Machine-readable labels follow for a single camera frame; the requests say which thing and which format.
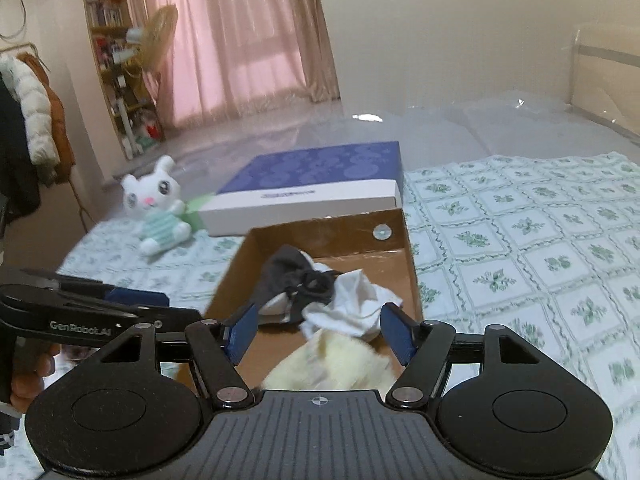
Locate white cloth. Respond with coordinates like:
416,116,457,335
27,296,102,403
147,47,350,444
299,268,404,342

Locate white plush rabbit toy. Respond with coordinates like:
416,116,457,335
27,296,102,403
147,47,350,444
122,155,194,257

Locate coats on rack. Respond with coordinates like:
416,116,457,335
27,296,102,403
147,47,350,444
0,42,88,233

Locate person's left hand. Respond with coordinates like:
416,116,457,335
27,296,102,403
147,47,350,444
10,352,63,413

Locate yellow terry towel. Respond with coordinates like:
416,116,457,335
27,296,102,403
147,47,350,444
261,329,397,392

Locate brown cardboard box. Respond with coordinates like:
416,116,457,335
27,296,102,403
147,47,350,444
165,208,426,397

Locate wooden bookshelf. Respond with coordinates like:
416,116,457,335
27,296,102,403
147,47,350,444
81,0,167,162

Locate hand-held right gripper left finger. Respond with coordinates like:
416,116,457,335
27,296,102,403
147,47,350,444
97,304,261,407

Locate black and white face mask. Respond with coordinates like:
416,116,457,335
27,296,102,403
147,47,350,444
251,244,342,322

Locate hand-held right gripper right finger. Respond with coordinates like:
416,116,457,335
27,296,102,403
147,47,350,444
379,302,544,407

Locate brown jacket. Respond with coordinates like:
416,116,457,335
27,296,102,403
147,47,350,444
20,54,77,184

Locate clear plastic mattress cover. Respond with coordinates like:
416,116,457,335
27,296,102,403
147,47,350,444
115,95,640,201

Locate pink curtain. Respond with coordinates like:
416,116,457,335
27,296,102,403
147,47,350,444
122,0,342,131

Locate black jacket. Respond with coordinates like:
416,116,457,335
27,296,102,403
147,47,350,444
0,77,42,223

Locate purple and white flat box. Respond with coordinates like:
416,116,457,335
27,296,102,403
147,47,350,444
198,140,404,237

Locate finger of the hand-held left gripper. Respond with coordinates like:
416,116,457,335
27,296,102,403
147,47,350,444
140,309,207,334
0,268,169,307

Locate white puffer jacket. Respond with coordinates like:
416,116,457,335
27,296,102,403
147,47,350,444
0,54,61,167

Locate green floral printed bedsheet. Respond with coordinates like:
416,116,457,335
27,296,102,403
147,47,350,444
50,151,640,480

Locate wooden headboard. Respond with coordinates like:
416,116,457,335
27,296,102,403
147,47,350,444
570,24,640,137

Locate standing fan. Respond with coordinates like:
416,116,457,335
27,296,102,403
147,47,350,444
117,4,181,161

